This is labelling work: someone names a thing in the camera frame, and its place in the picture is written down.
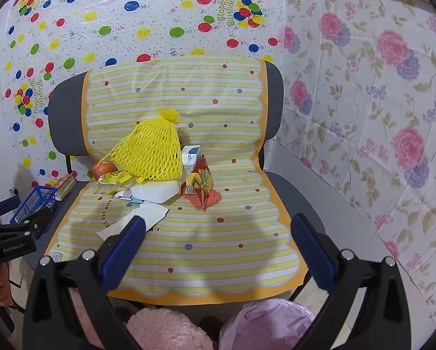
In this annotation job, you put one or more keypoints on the yellow striped cloth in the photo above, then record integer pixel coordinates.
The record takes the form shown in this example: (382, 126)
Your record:
(203, 116)

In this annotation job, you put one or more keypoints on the balloon print wall cover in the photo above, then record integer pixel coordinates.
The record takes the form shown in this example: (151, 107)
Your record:
(130, 25)

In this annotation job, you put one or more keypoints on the blue plastic basket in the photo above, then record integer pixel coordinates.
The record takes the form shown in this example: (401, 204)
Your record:
(32, 198)

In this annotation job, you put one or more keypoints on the red apple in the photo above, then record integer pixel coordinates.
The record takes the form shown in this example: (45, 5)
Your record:
(101, 170)

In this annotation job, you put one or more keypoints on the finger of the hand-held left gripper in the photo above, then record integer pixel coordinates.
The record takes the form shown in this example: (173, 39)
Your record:
(2, 206)
(32, 220)

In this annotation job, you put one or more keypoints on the pink trash bag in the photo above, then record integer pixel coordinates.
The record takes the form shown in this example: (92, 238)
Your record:
(261, 324)

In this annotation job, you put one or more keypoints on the person's left hand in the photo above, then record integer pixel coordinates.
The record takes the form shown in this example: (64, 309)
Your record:
(1, 288)

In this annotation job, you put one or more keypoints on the yellow wrapper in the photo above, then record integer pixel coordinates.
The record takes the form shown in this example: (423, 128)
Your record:
(112, 178)

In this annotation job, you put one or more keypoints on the pink fluffy cloth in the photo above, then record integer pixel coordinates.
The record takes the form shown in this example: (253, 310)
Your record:
(163, 328)

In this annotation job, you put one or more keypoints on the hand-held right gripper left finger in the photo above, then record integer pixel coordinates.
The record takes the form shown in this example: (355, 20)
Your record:
(126, 240)

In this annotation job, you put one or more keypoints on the floral wall cover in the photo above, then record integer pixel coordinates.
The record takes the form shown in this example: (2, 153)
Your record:
(367, 116)

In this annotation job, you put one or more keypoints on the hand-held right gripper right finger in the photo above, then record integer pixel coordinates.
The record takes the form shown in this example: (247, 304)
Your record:
(312, 248)

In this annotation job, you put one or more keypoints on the white foam block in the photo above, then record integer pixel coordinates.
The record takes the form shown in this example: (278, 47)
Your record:
(152, 191)

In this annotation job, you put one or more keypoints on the yellow foam net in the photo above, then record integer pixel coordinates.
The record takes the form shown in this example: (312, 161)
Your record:
(148, 149)

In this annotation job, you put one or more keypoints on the red orange snack packet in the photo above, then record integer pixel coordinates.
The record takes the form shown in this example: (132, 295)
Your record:
(199, 189)

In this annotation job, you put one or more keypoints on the grey office chair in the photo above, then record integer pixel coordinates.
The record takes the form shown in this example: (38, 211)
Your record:
(66, 116)

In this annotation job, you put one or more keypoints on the white paper sheet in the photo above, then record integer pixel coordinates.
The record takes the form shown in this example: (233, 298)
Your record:
(148, 213)

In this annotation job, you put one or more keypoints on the white milk carton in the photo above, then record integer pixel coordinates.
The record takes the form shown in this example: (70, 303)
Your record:
(190, 155)

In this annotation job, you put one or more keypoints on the small white wrapper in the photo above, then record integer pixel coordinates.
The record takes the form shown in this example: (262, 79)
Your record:
(125, 195)

